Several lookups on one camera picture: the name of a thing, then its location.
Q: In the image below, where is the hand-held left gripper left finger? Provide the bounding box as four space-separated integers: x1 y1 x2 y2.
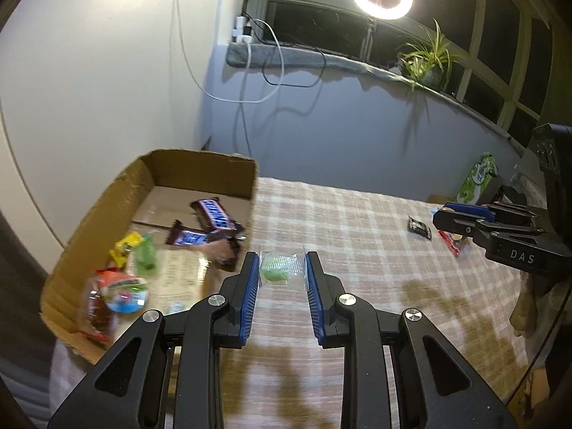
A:
47 250 261 429

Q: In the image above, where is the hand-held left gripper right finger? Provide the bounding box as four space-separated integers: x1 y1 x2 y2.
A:
304 250 519 429

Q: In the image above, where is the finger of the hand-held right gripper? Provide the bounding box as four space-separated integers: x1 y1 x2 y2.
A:
444 202 543 222
433 209 552 242

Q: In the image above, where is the clear red-edged candy packet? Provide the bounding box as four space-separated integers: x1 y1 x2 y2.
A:
437 230 470 257
76 268 117 346

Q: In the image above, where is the green jelly cup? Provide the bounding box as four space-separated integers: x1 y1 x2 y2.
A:
259 246 309 284

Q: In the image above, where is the brown snack packet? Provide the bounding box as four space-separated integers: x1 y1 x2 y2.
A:
203 237 242 273

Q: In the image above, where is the brown chocolate bar blue label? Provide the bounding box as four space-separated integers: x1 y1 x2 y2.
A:
165 220 213 247
190 197 247 240

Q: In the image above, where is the green snack packet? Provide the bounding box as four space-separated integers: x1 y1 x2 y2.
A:
132 233 159 276

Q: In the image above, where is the round red green candy packet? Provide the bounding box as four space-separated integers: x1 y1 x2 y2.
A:
96 272 150 314

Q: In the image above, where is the cardboard box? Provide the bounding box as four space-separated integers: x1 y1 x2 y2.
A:
39 149 260 365

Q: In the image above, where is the yellow snack packet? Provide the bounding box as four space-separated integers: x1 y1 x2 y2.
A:
109 231 144 269

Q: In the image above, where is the person's right hand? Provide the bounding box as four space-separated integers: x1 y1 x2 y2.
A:
509 272 554 337

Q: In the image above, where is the green snack bag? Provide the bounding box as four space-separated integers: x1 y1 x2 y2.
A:
456 152 500 206

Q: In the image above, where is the small black snack packet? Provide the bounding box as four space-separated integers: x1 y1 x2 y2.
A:
408 216 433 241

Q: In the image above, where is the checked tablecloth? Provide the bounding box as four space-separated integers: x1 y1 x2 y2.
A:
49 178 537 429

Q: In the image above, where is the potted spider plant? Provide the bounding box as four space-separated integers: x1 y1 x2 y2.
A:
397 18 468 92

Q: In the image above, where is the grey windowsill cloth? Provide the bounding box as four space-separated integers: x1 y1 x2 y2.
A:
226 40 528 149

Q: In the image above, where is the window frame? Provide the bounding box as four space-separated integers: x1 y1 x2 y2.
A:
246 0 572 144

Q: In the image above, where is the ring light stand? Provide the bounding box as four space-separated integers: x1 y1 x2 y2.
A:
360 18 378 60

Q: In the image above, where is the long white cable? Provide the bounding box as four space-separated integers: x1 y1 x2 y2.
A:
176 0 285 104

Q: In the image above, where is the black cable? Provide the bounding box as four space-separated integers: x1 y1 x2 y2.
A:
243 11 326 88

